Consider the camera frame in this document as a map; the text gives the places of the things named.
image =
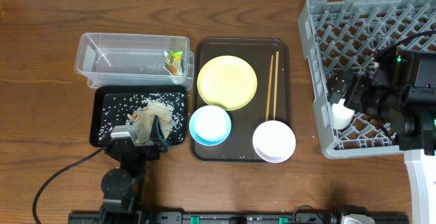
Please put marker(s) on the grey dishwasher rack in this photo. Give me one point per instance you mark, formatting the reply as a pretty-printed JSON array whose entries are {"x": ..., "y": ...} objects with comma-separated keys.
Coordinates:
[{"x": 342, "y": 34}]

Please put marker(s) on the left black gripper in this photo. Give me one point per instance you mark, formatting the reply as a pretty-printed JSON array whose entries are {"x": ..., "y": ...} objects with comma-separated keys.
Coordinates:
[{"x": 137, "y": 149}]

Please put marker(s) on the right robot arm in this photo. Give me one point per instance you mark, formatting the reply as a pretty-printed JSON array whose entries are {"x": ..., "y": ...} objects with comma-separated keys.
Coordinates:
[{"x": 400, "y": 92}]

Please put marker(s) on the clear plastic bin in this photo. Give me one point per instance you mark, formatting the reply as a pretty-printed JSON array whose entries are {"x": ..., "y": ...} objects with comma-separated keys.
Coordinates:
[{"x": 132, "y": 59}]

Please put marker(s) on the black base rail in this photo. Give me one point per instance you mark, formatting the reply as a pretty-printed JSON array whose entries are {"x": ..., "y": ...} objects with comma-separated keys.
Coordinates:
[{"x": 303, "y": 214}]

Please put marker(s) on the white cup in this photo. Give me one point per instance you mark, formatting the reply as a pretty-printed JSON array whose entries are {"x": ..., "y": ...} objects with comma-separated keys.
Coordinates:
[{"x": 342, "y": 116}]

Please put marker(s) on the light blue bowl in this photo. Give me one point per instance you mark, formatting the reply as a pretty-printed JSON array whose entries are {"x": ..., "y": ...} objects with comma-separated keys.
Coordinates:
[{"x": 210, "y": 125}]

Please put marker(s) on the dark brown serving tray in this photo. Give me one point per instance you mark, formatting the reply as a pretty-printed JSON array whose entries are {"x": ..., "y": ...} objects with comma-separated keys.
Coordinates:
[{"x": 256, "y": 51}]

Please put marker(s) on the yellow plate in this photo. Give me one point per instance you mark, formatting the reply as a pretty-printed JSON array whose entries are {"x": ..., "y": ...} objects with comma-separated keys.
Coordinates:
[{"x": 228, "y": 82}]

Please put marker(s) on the green snack wrapper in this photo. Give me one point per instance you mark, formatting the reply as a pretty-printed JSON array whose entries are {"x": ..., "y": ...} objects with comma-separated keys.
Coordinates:
[{"x": 172, "y": 63}]

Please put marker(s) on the rice pile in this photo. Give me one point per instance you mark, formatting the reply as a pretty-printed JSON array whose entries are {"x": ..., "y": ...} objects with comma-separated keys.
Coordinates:
[{"x": 138, "y": 111}]

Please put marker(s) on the black waste tray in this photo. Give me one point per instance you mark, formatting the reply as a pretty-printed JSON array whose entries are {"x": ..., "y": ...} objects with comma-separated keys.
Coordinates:
[{"x": 112, "y": 104}]

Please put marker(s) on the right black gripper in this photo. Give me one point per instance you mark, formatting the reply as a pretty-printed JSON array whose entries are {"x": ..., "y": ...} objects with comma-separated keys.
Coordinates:
[{"x": 349, "y": 90}]

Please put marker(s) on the white pink bowl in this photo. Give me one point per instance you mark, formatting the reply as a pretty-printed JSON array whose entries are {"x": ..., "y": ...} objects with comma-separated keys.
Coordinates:
[{"x": 274, "y": 141}]

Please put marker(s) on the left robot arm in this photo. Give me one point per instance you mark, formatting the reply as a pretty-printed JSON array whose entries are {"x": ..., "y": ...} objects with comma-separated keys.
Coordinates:
[{"x": 122, "y": 186}]

